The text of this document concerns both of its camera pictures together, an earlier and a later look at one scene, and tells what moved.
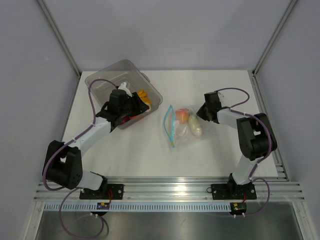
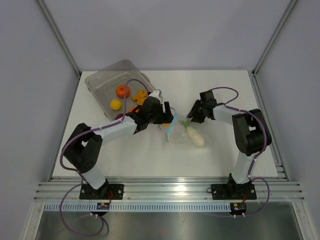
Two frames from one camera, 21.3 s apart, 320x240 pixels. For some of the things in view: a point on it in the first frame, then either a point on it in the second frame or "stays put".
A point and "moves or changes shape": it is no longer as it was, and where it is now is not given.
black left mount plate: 109,191 stays put
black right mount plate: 233,192 stays put
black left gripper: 139,107 to 165,117
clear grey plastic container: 122,71 stays put
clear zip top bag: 183,125 moves or changes shape
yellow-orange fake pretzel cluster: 144,96 stays put
